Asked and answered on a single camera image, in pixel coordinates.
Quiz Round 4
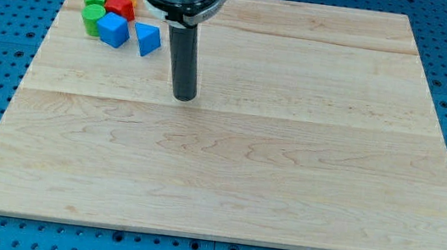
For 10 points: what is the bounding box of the blue triangle block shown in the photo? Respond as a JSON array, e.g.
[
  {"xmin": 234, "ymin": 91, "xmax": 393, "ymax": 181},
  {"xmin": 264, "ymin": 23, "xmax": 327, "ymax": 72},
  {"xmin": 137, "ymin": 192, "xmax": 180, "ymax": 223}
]
[{"xmin": 135, "ymin": 22, "xmax": 161, "ymax": 57}]

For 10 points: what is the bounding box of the blue cube block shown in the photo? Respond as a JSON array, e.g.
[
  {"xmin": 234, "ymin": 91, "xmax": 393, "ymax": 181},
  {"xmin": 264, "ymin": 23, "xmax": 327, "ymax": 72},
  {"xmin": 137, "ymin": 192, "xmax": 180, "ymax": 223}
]
[{"xmin": 97, "ymin": 12, "xmax": 130, "ymax": 48}]

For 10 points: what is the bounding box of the red pentagon block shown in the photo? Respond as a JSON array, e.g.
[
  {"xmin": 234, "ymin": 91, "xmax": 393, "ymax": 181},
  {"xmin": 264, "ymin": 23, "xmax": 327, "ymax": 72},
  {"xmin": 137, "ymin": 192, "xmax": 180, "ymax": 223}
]
[{"xmin": 104, "ymin": 0, "xmax": 135, "ymax": 21}]

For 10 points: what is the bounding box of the wooden board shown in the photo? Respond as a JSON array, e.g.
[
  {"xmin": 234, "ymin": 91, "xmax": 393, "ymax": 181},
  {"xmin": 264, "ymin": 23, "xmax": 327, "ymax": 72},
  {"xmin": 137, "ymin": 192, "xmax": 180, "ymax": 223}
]
[{"xmin": 0, "ymin": 0, "xmax": 447, "ymax": 250}]

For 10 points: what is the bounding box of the green cylinder block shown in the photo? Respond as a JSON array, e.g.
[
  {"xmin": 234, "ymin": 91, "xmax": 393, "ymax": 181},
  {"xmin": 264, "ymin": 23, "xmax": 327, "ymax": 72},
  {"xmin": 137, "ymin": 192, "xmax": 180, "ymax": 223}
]
[{"xmin": 81, "ymin": 4, "xmax": 106, "ymax": 37}]

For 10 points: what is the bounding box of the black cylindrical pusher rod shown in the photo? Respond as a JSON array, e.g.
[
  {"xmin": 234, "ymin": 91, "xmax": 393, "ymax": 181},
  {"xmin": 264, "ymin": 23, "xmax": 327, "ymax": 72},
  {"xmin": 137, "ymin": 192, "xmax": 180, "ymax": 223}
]
[{"xmin": 169, "ymin": 26, "xmax": 198, "ymax": 102}]

